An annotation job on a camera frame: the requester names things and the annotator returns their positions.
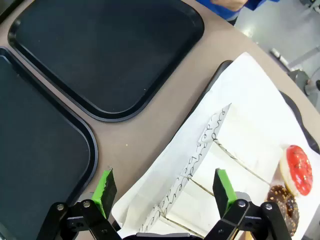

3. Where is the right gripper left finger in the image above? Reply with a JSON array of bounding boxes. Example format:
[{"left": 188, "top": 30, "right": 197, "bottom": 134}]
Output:
[{"left": 36, "top": 167, "right": 123, "bottom": 240}]

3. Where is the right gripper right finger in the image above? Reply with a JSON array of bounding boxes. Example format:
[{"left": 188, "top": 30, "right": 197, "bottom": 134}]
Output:
[{"left": 203, "top": 168, "right": 293, "bottom": 240}]

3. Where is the white script-printed paper box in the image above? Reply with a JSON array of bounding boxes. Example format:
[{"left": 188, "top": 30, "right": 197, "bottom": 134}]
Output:
[
  {"left": 199, "top": 103, "right": 285, "bottom": 185},
  {"left": 152, "top": 176, "right": 226, "bottom": 226},
  {"left": 137, "top": 207, "right": 208, "bottom": 238},
  {"left": 183, "top": 139, "right": 272, "bottom": 198}
]

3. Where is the chocolate nut donut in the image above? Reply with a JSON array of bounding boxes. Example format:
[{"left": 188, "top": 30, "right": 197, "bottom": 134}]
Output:
[{"left": 264, "top": 184, "right": 300, "bottom": 237}]

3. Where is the red glazed donut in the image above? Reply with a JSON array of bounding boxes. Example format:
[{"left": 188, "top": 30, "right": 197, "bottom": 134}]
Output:
[{"left": 279, "top": 144, "right": 314, "bottom": 197}]

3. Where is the person's left hand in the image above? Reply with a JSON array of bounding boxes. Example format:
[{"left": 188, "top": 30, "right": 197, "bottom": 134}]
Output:
[{"left": 209, "top": 0, "right": 248, "bottom": 12}]

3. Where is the black plastic tray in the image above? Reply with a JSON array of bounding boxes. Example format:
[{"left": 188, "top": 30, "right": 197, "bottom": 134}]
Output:
[
  {"left": 0, "top": 46, "right": 99, "bottom": 240},
  {"left": 192, "top": 59, "right": 320, "bottom": 155},
  {"left": 7, "top": 0, "right": 205, "bottom": 123}
]

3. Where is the white paper sheet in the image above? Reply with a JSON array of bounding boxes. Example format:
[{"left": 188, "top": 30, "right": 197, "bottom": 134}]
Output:
[{"left": 111, "top": 51, "right": 320, "bottom": 240}]

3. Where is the person in blue shirt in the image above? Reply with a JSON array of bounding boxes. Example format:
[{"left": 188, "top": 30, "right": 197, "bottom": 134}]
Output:
[{"left": 196, "top": 0, "right": 266, "bottom": 22}]

